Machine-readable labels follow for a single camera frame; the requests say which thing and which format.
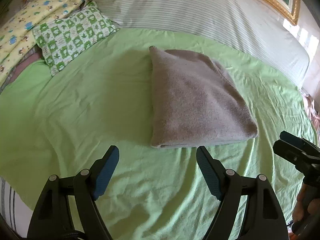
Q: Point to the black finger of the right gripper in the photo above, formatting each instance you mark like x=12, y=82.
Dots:
x=297, y=138
x=303, y=155

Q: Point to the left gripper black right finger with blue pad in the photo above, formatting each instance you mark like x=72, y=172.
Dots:
x=263, y=218

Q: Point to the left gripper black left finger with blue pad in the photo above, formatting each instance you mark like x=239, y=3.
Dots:
x=52, y=218

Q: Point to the pinkish beige knit sweater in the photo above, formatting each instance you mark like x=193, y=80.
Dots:
x=196, y=102

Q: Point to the white striped mattress edge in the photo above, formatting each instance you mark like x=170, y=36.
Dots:
x=16, y=214

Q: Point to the pink cloth at bedside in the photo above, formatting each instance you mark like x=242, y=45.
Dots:
x=310, y=108

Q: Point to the light green bed sheet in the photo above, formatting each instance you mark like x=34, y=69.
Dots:
x=61, y=124

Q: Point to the white striped quilt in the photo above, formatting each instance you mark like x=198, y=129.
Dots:
x=241, y=24

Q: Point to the green white patterned pillow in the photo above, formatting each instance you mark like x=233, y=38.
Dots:
x=61, y=41

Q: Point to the yellow cartoon print blanket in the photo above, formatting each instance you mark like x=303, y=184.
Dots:
x=16, y=35

